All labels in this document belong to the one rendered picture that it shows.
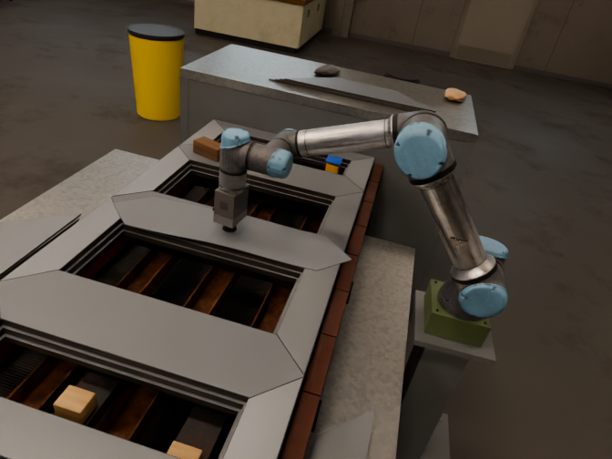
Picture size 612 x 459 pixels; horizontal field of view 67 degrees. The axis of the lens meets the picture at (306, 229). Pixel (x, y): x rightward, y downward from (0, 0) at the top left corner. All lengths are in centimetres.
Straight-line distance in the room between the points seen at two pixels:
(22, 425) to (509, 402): 196
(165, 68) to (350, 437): 362
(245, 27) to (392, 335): 653
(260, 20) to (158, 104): 342
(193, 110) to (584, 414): 225
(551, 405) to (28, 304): 214
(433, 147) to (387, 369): 62
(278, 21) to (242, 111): 530
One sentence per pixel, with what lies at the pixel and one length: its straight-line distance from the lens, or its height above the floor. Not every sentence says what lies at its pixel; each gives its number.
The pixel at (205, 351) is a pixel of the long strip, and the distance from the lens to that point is 105.
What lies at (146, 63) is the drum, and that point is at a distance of 429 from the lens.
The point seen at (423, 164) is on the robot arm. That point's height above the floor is 125.
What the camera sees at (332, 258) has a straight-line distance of 135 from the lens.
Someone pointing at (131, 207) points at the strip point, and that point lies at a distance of 151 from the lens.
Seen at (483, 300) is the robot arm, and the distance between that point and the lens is 125.
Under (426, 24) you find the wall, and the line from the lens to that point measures 934.
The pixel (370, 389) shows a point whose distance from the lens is 129.
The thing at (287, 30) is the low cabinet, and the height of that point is 31.
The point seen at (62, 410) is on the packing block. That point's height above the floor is 81.
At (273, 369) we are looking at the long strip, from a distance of 103.
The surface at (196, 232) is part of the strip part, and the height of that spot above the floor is 87.
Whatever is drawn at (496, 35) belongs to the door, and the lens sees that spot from 942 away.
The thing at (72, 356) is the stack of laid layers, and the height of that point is 83.
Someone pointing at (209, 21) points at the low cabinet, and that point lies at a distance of 775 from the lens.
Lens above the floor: 166
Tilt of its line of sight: 33 degrees down
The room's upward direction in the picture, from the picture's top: 10 degrees clockwise
